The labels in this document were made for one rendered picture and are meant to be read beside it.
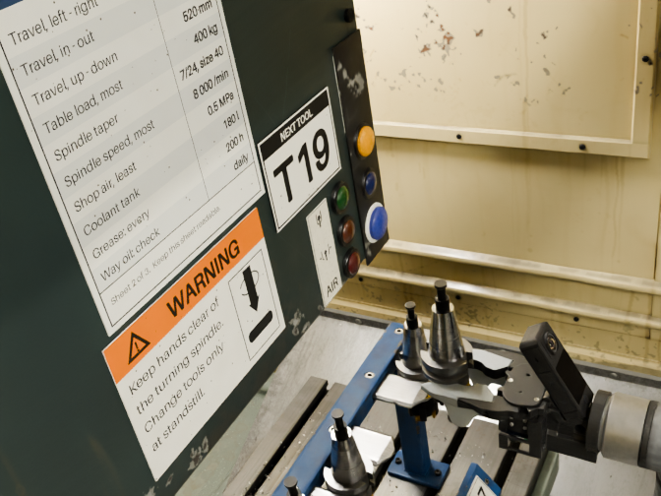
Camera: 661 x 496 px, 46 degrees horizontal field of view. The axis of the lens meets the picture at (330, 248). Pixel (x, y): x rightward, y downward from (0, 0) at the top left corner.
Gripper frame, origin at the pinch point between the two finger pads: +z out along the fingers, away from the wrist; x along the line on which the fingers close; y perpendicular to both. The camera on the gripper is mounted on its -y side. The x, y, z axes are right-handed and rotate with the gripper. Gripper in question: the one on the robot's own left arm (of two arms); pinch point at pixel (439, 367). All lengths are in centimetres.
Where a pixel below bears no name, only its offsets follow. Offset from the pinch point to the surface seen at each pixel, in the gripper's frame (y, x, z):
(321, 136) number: -41.9, -21.3, -1.6
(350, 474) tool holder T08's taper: 9.4, -12.5, 7.3
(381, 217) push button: -31.4, -15.3, -2.6
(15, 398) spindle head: -42, -52, -2
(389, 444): 11.6, -4.4, 6.1
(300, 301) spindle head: -31.0, -27.9, -1.7
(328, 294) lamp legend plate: -29.1, -24.3, -1.9
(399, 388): 11.5, 5.7, 9.1
